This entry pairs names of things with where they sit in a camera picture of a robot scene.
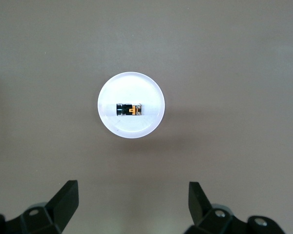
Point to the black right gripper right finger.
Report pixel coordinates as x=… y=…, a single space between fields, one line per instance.
x=200 y=209

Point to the orange and black push-button switch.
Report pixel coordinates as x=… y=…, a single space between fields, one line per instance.
x=127 y=109

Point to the pale pink round plate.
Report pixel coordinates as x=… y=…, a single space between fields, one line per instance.
x=131 y=85

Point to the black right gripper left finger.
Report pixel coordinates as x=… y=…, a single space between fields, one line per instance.
x=61 y=207

